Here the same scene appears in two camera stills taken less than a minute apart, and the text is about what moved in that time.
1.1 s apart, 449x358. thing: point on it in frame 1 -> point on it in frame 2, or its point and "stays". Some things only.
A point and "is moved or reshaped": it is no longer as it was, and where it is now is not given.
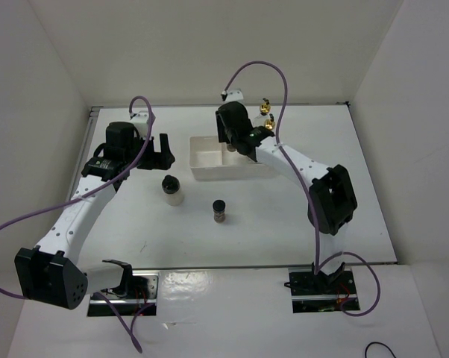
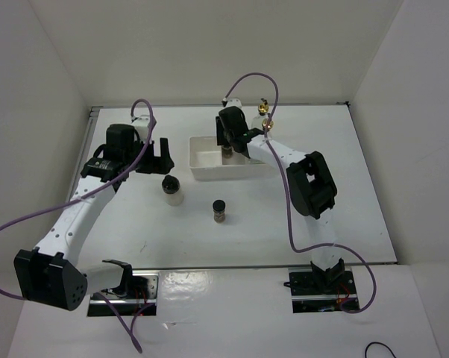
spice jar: [218, 207] stays
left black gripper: [160, 160] stays
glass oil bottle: [269, 124] stays
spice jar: [230, 148] is moved or reshaped
